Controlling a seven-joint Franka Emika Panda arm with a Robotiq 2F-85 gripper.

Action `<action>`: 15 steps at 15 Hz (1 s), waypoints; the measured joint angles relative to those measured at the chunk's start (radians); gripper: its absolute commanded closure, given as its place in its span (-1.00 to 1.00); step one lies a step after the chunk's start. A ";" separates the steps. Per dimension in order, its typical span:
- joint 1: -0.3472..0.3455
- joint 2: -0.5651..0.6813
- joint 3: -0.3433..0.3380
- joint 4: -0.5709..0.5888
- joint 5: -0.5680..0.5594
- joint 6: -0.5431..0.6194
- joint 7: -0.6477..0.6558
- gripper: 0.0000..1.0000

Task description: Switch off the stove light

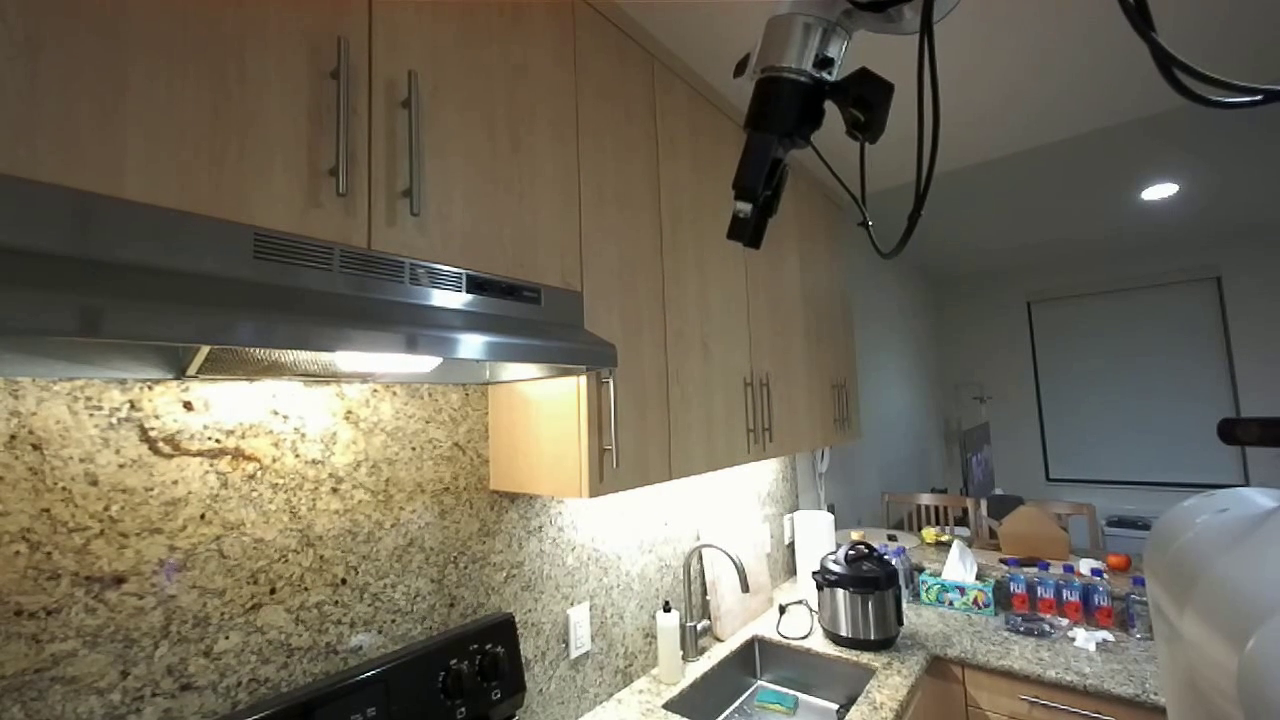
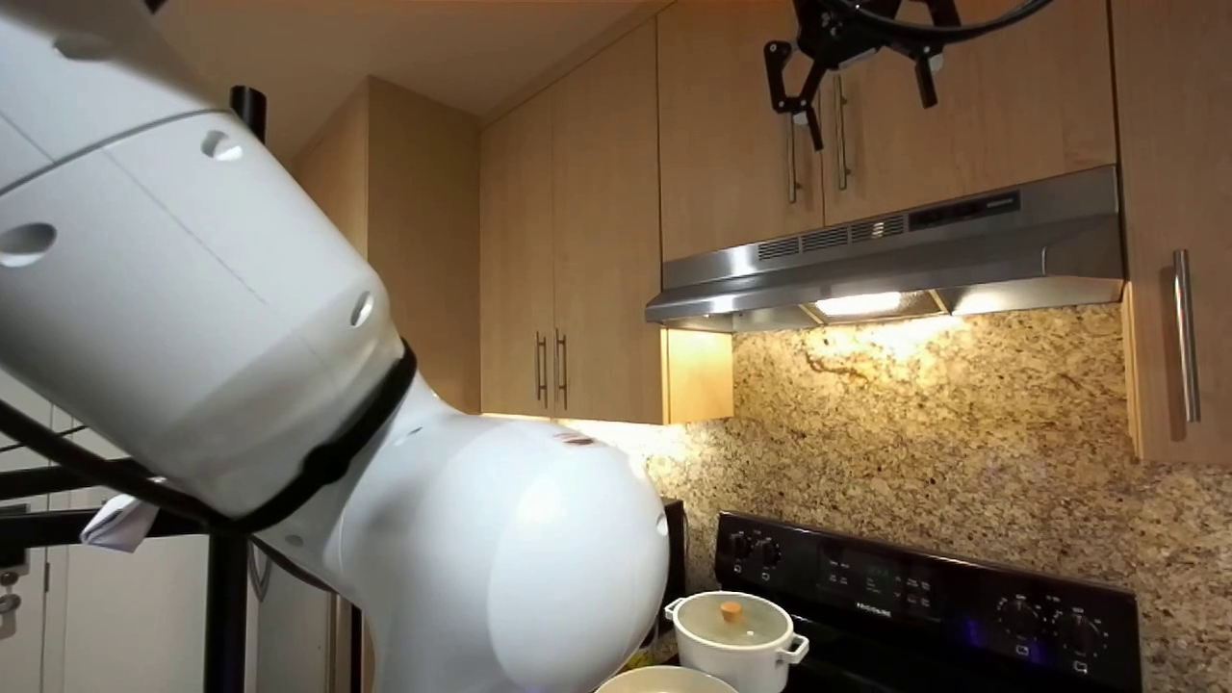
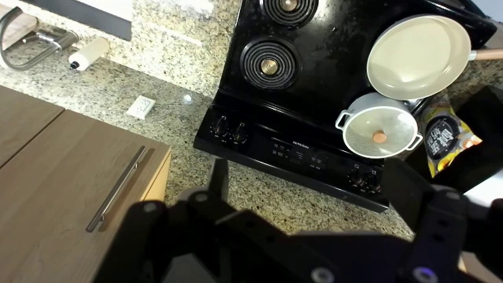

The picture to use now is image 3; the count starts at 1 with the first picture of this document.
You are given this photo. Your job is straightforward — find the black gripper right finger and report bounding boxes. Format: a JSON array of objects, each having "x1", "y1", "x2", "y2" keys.
[{"x1": 383, "y1": 159, "x2": 503, "y2": 283}]

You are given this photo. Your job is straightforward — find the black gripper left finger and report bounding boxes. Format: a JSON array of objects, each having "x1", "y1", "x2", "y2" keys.
[{"x1": 94, "y1": 157, "x2": 238, "y2": 283}]

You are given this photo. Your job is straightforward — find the black electric stove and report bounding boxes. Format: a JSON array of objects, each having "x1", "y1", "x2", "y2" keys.
[{"x1": 194, "y1": 0, "x2": 501, "y2": 214}]

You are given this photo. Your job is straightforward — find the large coil stove burner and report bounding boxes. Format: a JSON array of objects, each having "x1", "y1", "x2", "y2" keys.
[{"x1": 240, "y1": 36, "x2": 299, "y2": 91}]

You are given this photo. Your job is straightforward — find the small coil stove burner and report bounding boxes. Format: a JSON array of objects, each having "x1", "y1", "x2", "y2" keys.
[{"x1": 260, "y1": 0, "x2": 320, "y2": 28}]

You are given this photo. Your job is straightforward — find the yellow snack bag black label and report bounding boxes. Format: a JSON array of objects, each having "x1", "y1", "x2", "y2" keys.
[{"x1": 419, "y1": 96, "x2": 485, "y2": 179}]

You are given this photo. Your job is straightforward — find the wooden cabinet beside hood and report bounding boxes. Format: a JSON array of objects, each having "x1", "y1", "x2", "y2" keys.
[{"x1": 0, "y1": 85, "x2": 174, "y2": 283}]

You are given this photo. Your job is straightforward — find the glass pot lid orange knob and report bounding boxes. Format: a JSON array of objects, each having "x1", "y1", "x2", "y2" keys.
[{"x1": 343, "y1": 104, "x2": 420, "y2": 159}]

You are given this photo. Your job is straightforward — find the white cooking pot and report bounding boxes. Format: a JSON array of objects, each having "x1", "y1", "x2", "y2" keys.
[{"x1": 336, "y1": 91, "x2": 425, "y2": 160}]

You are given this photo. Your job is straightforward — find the white paper towel roll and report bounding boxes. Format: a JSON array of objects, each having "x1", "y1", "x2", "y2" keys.
[{"x1": 68, "y1": 36, "x2": 112, "y2": 72}]

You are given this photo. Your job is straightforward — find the curved metal faucet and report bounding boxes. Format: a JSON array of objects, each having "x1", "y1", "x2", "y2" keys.
[{"x1": 0, "y1": 5, "x2": 81, "y2": 72}]

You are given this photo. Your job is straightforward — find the long metal cabinet handle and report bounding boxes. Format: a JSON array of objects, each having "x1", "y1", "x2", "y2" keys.
[{"x1": 86, "y1": 145, "x2": 150, "y2": 233}]

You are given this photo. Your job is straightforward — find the white wall outlet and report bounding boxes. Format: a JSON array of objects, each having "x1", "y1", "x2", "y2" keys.
[{"x1": 125, "y1": 94, "x2": 158, "y2": 121}]

